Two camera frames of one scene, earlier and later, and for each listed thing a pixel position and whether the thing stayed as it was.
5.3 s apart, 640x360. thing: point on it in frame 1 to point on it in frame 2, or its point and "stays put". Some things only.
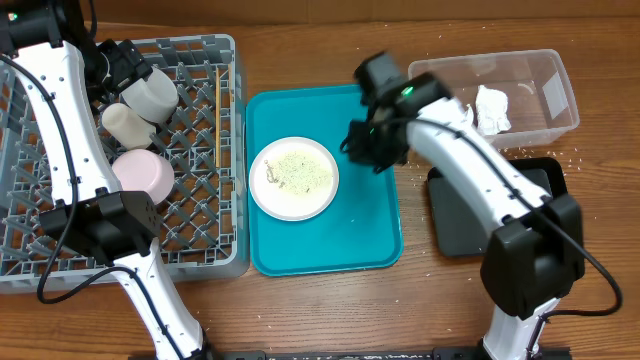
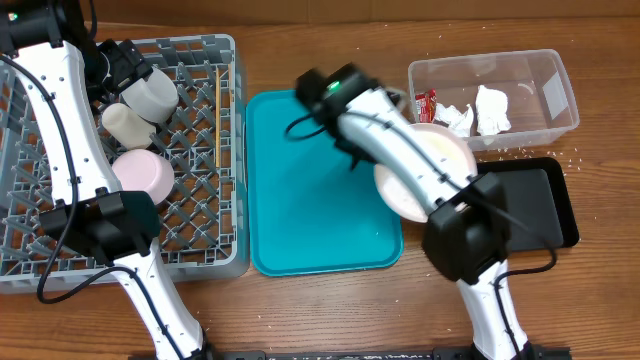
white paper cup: [126, 128] stays put
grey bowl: [155, 99] stays put
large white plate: [294, 179] to [446, 142]
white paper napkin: [492, 111] stays put
